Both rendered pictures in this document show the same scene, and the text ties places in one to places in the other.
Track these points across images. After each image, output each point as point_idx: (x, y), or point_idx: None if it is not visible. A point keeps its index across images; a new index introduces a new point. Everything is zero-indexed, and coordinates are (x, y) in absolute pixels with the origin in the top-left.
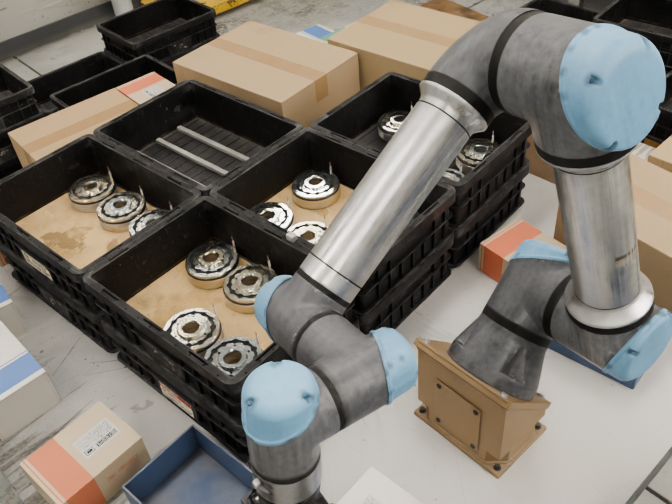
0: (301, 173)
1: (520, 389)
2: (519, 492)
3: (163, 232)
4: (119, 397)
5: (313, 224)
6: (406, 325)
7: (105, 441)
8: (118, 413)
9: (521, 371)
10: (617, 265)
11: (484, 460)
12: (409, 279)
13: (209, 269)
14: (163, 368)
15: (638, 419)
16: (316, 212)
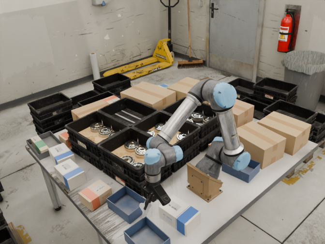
0: (157, 123)
1: (213, 175)
2: (214, 205)
3: (119, 135)
4: (103, 181)
5: None
6: (185, 166)
7: (101, 188)
8: None
9: (213, 170)
10: (232, 137)
11: (204, 197)
12: (186, 151)
13: (130, 146)
14: (118, 170)
15: (248, 190)
16: None
